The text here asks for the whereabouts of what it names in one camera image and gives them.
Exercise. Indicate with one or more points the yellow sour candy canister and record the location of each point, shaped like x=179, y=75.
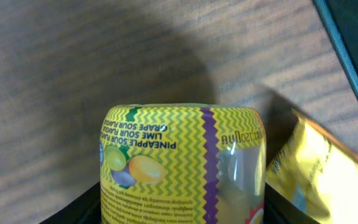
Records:
x=182, y=163

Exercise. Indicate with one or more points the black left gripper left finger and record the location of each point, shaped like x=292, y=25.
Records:
x=86, y=209

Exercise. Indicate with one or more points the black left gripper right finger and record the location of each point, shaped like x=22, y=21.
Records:
x=279, y=210

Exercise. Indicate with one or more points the small yellow snack packet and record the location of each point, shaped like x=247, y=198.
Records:
x=317, y=174

